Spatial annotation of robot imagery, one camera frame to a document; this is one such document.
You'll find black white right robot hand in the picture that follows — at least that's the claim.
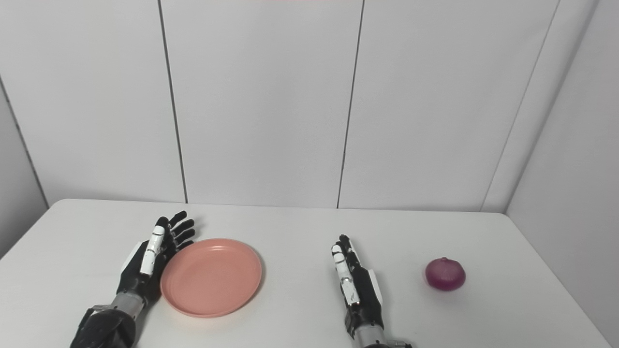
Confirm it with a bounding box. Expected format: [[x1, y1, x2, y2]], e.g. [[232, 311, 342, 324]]
[[331, 234, 385, 337]]

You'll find purple red onion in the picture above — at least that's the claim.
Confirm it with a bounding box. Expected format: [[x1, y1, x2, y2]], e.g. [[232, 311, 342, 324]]
[[425, 257, 467, 292]]

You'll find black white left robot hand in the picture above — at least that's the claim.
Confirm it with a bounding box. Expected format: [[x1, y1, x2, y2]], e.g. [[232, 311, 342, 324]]
[[116, 210, 196, 306]]

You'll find pink round plate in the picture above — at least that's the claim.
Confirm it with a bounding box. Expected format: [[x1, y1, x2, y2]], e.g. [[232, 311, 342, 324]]
[[160, 238, 264, 319]]

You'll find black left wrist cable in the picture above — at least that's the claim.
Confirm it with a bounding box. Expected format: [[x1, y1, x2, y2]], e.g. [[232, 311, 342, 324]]
[[77, 304, 108, 334]]

